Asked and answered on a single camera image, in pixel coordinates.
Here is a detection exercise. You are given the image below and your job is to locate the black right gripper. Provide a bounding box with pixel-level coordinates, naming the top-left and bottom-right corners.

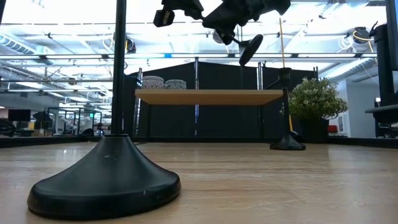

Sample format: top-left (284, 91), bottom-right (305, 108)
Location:
top-left (201, 0), bottom-right (292, 46)

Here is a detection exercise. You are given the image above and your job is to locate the black metal candlestick holder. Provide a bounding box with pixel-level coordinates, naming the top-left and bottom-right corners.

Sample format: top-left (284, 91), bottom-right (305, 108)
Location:
top-left (27, 0), bottom-right (182, 222)
top-left (269, 67), bottom-right (307, 152)
top-left (222, 32), bottom-right (265, 67)

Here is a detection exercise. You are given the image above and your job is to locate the blue-grey round candle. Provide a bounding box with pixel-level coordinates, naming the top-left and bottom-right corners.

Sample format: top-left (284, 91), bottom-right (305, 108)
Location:
top-left (164, 79), bottom-right (188, 90)

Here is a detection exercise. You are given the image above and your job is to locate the white dotted round candle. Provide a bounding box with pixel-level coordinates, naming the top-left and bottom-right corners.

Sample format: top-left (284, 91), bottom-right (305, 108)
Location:
top-left (141, 75), bottom-right (165, 90)

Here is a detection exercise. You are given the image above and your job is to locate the round black ceiling fixture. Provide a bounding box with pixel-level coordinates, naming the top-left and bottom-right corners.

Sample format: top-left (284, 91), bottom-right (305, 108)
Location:
top-left (212, 28), bottom-right (225, 45)

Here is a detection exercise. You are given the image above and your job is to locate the silver partition pole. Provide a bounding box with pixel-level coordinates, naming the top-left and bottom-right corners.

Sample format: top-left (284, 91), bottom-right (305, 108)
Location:
top-left (194, 57), bottom-right (200, 138)
top-left (257, 62), bottom-right (264, 91)

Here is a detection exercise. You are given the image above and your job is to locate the wooden shelf with black legs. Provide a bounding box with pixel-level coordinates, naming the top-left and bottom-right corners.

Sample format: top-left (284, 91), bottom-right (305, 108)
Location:
top-left (134, 89), bottom-right (284, 141)

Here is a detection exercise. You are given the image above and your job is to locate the black partition screen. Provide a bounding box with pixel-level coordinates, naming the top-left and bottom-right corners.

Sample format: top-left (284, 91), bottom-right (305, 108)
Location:
top-left (123, 61), bottom-right (318, 140)

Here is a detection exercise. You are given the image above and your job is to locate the potted plant with white flowers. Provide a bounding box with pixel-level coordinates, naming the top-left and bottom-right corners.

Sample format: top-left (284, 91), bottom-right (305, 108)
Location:
top-left (279, 77), bottom-right (349, 144)

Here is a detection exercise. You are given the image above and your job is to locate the grey side desk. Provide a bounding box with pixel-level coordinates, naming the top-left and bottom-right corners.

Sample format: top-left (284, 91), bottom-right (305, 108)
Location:
top-left (365, 104), bottom-right (398, 140)

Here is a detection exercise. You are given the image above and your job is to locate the black softbox lamp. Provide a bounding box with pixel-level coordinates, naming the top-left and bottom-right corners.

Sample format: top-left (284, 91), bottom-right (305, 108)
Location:
top-left (32, 110), bottom-right (53, 123)

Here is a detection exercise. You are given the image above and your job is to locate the dark background monitor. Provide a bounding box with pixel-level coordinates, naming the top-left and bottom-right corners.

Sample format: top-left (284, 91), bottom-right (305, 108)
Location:
top-left (7, 109), bottom-right (32, 123)

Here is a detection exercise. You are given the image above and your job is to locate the black background chair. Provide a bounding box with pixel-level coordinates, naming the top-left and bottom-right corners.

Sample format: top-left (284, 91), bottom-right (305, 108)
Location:
top-left (0, 119), bottom-right (17, 137)

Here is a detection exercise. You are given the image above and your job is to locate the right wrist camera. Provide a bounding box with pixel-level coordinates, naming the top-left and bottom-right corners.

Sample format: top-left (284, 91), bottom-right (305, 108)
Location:
top-left (153, 8), bottom-right (175, 28)

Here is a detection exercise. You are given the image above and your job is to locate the black ceiling cable reel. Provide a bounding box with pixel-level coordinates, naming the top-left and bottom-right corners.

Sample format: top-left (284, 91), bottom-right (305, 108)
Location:
top-left (125, 36), bottom-right (137, 55)
top-left (341, 26), bottom-right (376, 50)

